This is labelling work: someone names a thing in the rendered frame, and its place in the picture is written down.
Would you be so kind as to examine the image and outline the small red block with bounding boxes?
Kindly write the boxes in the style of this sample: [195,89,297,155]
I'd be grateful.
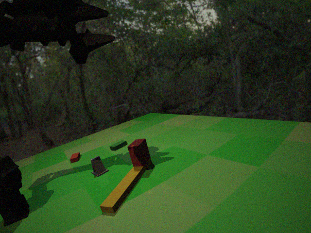
[70,152,80,163]

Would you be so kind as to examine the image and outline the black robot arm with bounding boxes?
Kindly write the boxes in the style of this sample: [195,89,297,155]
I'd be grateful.
[0,0,42,226]

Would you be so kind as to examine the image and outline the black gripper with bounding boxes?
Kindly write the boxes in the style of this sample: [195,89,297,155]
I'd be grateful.
[30,0,115,64]

